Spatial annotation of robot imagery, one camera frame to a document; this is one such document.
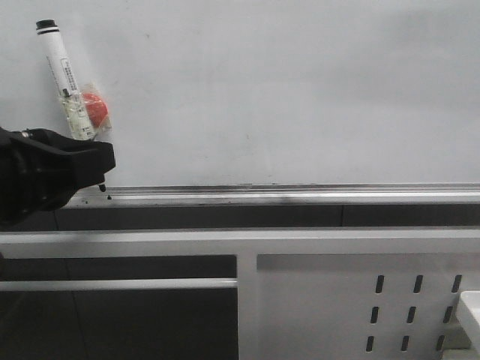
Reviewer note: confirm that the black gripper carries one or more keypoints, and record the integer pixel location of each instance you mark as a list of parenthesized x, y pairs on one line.
[(43, 173)]

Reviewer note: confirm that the white plastic tray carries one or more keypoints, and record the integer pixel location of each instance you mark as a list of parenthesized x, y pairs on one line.
[(467, 314)]

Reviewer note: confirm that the white whiteboard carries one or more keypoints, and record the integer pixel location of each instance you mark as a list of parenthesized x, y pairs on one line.
[(316, 101)]

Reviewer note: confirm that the red magnet taped to marker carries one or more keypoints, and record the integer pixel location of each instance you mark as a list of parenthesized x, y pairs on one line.
[(96, 107)]

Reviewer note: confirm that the white whiteboard marker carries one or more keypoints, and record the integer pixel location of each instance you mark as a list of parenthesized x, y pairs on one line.
[(68, 88)]

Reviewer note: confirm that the white metal rack frame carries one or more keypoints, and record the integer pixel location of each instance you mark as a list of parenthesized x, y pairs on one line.
[(303, 294)]

